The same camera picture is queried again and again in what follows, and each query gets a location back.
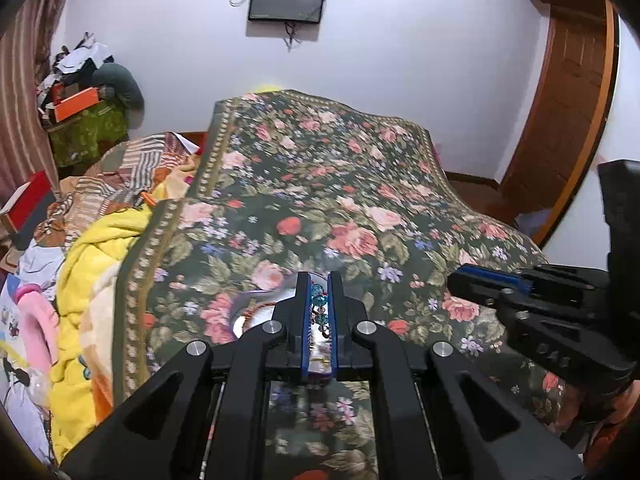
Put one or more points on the red box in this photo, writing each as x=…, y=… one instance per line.
x=30, y=205

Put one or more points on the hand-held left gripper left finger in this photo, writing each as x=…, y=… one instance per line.
x=305, y=330

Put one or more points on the floral blanket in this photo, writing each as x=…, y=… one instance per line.
x=325, y=185

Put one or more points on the striped brown curtain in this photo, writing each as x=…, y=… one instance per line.
x=20, y=110

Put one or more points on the pale plastic bag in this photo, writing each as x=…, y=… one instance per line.
x=532, y=225

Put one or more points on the pink plush cloth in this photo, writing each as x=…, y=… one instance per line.
x=37, y=320

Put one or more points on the white printed cloth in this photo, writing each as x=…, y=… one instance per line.
x=25, y=410

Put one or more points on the pile of papers and clothes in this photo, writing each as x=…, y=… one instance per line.
x=75, y=60

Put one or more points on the grey jacket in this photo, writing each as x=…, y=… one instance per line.
x=122, y=85

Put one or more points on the orange box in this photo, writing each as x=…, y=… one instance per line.
x=75, y=102

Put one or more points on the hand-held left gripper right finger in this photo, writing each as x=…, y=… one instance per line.
x=334, y=330

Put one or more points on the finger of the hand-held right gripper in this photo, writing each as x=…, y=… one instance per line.
x=492, y=274
x=475, y=287

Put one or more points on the wooden door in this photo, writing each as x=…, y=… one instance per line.
x=565, y=110

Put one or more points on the yellow blanket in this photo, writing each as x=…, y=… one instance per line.
x=100, y=260

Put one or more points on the green cloth-covered cabinet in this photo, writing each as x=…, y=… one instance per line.
x=85, y=135

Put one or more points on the person's right forearm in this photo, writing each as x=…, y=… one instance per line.
x=617, y=445

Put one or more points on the striped patchwork quilt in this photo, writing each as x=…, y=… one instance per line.
x=140, y=160

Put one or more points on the yellow object behind bed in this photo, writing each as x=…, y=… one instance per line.
x=268, y=88

